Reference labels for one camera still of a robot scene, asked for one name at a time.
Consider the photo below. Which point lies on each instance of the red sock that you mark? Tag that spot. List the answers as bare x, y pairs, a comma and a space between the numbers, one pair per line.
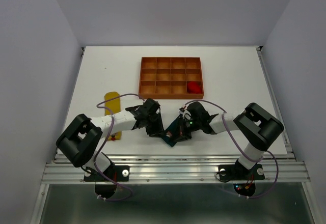
193, 88

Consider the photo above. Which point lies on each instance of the yellow sock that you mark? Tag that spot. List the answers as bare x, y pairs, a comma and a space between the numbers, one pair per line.
115, 107

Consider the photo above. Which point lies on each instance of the aluminium mounting rail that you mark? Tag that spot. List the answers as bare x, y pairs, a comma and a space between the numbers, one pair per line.
165, 169

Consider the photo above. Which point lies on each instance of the orange compartment tray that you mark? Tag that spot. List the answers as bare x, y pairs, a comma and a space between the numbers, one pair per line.
167, 77

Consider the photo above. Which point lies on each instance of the dark green sock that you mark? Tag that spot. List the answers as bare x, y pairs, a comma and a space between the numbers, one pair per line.
168, 133

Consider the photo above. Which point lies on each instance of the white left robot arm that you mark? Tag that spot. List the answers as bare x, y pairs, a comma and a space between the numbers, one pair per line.
78, 142

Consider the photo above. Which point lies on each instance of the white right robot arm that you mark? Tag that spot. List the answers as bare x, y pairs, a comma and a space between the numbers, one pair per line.
253, 131

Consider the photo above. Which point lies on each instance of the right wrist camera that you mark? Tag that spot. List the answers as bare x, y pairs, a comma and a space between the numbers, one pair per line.
185, 114

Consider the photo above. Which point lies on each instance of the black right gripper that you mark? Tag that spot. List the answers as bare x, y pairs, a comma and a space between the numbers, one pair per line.
186, 134

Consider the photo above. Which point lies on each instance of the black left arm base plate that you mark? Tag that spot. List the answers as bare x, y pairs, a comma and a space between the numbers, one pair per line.
118, 173

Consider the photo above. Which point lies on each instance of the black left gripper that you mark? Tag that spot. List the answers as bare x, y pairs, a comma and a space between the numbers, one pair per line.
158, 130

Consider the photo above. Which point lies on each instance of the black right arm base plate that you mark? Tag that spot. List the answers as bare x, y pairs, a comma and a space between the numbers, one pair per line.
239, 174

